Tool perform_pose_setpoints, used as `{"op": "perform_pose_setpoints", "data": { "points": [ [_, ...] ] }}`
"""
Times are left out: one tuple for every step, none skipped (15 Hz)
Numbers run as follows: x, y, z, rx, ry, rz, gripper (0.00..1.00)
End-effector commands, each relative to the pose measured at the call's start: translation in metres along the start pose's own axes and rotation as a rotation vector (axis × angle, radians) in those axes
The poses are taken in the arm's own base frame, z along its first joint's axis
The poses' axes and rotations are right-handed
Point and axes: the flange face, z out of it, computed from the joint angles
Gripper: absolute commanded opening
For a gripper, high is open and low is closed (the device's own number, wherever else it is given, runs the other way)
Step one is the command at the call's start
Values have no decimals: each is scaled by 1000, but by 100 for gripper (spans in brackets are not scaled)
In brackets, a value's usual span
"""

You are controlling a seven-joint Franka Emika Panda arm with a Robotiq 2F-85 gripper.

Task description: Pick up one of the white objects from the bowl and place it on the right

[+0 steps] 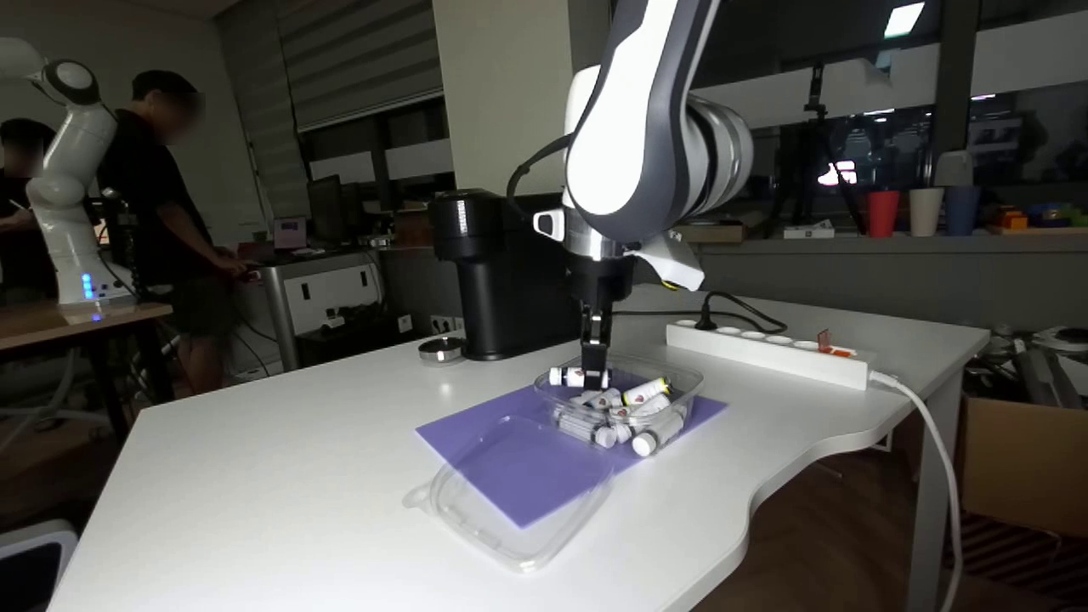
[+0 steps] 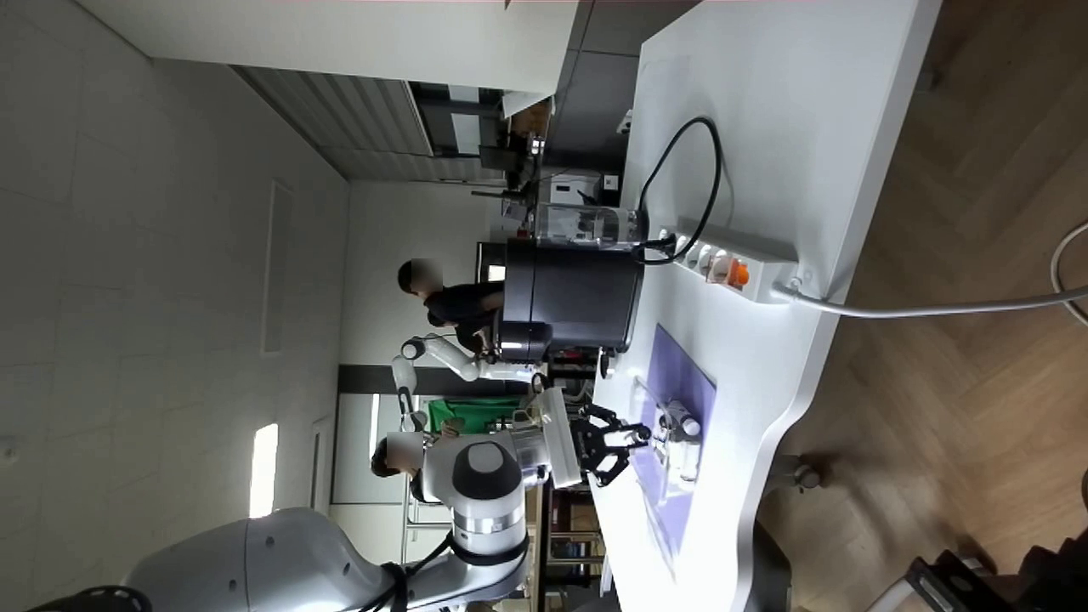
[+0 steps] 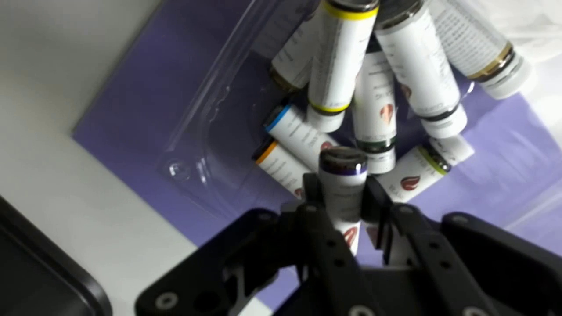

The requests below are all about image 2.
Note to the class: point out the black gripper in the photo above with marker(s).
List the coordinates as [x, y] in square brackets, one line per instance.
[585, 442]

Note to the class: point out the grey-white Franka robot arm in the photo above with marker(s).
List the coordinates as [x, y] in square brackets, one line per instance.
[306, 563]

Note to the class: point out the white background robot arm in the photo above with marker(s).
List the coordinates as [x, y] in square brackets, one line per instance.
[463, 361]

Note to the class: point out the clear bowl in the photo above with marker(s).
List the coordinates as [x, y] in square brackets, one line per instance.
[680, 436]

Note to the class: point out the purple mat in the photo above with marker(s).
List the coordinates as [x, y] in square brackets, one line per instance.
[675, 374]

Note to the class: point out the wooden shelf unit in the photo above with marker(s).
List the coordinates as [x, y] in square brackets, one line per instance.
[567, 531]

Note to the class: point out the green cloth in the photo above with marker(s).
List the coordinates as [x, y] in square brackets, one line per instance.
[476, 417]

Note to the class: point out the seated person with dark hair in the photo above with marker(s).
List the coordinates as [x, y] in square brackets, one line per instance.
[396, 455]

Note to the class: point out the white power strip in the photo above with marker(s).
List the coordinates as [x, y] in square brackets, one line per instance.
[735, 255]

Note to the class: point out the silver coffee machine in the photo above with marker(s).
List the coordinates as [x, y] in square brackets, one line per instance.
[581, 204]

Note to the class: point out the dark chair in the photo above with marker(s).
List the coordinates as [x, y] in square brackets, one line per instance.
[974, 580]

